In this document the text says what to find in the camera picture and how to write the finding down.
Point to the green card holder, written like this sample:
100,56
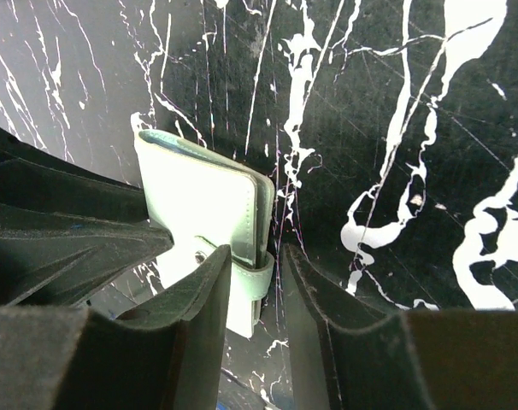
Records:
206,200

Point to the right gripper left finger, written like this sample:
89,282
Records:
163,354

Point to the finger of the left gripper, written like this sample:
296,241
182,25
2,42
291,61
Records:
66,232

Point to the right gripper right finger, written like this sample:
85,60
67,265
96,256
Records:
347,354

